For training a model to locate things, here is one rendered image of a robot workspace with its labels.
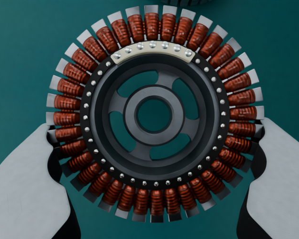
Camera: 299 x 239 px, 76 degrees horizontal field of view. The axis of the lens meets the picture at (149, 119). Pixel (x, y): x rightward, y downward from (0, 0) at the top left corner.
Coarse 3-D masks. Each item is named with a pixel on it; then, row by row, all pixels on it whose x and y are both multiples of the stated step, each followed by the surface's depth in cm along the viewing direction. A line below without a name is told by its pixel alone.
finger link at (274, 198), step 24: (264, 120) 10; (264, 144) 9; (288, 144) 8; (264, 168) 7; (288, 168) 7; (264, 192) 6; (288, 192) 6; (240, 216) 7; (264, 216) 6; (288, 216) 6
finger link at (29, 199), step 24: (24, 144) 9; (48, 144) 9; (0, 168) 8; (24, 168) 8; (48, 168) 8; (0, 192) 7; (24, 192) 7; (48, 192) 7; (0, 216) 6; (24, 216) 6; (48, 216) 6; (72, 216) 6
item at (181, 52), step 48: (96, 48) 9; (144, 48) 9; (192, 48) 10; (240, 48) 10; (48, 96) 10; (96, 96) 10; (144, 96) 10; (240, 96) 9; (96, 144) 10; (144, 144) 12; (192, 144) 12; (240, 144) 9; (96, 192) 10; (144, 192) 10; (192, 192) 10
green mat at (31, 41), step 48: (0, 0) 19; (48, 0) 19; (96, 0) 19; (144, 0) 19; (240, 0) 19; (288, 0) 19; (0, 48) 20; (48, 48) 20; (288, 48) 19; (0, 96) 20; (192, 96) 20; (288, 96) 20; (0, 144) 20; (240, 192) 20
